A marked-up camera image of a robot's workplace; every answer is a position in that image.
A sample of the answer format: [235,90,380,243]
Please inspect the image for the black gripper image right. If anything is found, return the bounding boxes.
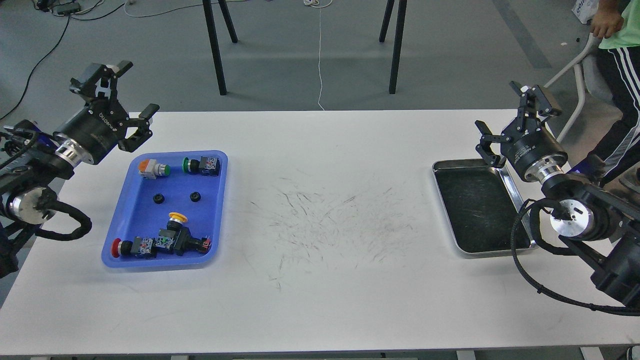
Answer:
[474,80,569,183]

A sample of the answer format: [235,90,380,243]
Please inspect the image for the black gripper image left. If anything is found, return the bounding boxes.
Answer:
[54,60,160,166]

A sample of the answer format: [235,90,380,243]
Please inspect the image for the small black gear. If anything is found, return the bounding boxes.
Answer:
[189,191,202,203]
[151,193,166,205]

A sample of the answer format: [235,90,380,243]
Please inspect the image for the silver metal tray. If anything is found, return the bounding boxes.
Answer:
[432,158,537,258]

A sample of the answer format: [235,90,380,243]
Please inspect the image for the blue plastic tray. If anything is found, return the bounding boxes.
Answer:
[102,150,228,269]

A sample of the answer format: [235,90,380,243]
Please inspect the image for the green push button black body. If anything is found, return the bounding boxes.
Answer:
[182,156,221,177]

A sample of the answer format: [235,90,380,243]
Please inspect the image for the yellow mushroom push button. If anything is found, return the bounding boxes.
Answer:
[166,212,189,231]

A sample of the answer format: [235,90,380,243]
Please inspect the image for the black table leg left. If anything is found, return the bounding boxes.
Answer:
[201,0,239,96]

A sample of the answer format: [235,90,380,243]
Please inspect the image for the black table leg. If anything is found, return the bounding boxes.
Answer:
[201,0,239,96]
[378,0,409,95]

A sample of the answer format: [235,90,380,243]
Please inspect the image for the person in green shirt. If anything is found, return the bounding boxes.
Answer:
[590,0,640,183]

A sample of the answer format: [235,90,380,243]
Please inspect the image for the black table leg right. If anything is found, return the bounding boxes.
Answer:
[378,0,409,95]

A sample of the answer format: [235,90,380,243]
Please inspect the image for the orange green push button switch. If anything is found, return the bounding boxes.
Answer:
[137,158,171,180]

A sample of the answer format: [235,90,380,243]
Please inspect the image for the white frame chair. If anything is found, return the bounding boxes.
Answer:
[542,32,601,146]

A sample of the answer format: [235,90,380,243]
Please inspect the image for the black floor cable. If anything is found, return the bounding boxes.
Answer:
[0,0,131,122]

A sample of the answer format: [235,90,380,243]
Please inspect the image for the red push button switch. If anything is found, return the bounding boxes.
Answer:
[110,236,157,259]

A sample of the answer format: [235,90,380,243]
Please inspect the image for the black switch red terminals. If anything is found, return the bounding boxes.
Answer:
[154,227,211,256]

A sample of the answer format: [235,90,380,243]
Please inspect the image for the white hanging cord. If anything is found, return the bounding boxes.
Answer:
[303,0,334,111]

